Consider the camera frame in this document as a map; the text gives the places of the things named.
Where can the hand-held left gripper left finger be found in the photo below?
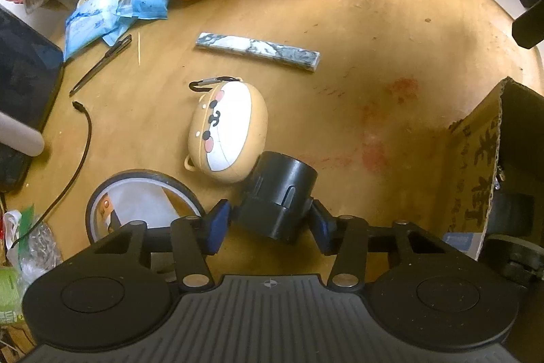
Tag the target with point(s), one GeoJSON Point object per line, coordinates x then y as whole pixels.
{"type": "Point", "coordinates": [219, 227]}

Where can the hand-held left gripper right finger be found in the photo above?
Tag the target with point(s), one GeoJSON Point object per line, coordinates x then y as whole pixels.
{"type": "Point", "coordinates": [324, 233]}

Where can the black cylindrical adapter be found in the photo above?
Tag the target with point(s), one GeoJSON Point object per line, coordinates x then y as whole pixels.
{"type": "Point", "coordinates": [280, 184]}

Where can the brown cardboard box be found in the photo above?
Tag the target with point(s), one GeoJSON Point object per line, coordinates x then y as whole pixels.
{"type": "Point", "coordinates": [471, 159]}

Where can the tan cartoon earbuds case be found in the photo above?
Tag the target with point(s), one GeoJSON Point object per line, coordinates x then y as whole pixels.
{"type": "Point", "coordinates": [238, 120]}

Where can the marbled blue white bar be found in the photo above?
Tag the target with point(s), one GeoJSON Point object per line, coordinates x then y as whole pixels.
{"type": "Point", "coordinates": [255, 48]}

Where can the dark round object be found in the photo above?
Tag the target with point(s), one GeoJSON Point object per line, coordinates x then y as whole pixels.
{"type": "Point", "coordinates": [514, 256]}

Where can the wooden toothpick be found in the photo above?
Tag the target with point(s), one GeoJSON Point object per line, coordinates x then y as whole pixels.
{"type": "Point", "coordinates": [139, 48]}

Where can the black pen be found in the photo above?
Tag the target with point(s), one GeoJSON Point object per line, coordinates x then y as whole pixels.
{"type": "Point", "coordinates": [100, 65]}

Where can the dark air fryer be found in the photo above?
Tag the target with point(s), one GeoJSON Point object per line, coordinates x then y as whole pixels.
{"type": "Point", "coordinates": [25, 61]}

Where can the black angular object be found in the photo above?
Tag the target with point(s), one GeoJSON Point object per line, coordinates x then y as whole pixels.
{"type": "Point", "coordinates": [529, 27]}

